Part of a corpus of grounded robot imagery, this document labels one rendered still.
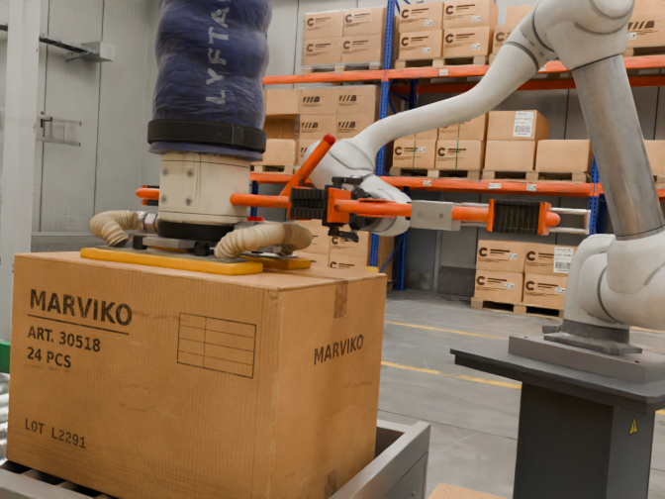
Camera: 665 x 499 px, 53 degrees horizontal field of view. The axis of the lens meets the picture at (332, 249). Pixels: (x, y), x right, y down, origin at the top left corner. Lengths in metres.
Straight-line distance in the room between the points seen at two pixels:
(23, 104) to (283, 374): 3.37
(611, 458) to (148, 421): 1.02
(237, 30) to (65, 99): 10.90
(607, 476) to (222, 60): 1.20
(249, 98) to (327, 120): 8.10
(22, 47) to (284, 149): 5.96
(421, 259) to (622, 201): 8.59
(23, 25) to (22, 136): 0.61
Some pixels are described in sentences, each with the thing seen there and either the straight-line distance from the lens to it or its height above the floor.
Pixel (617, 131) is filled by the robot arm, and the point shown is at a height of 1.27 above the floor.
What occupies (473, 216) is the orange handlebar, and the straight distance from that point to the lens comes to 1.06.
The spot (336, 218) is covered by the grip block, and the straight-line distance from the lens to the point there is 1.15.
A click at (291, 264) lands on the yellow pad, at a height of 0.96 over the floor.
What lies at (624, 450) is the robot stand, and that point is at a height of 0.56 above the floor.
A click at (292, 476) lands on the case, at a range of 1.11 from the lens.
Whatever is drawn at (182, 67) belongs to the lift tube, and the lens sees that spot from 1.25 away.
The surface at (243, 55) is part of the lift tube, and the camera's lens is 1.25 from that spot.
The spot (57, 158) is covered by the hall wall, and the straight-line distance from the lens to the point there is 11.96.
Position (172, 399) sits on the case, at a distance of 1.13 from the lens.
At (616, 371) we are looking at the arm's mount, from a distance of 1.56.
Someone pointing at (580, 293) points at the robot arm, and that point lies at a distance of 1.67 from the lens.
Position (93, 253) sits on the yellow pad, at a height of 0.96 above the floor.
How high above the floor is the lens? 1.06
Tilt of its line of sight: 3 degrees down
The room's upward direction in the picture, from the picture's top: 4 degrees clockwise
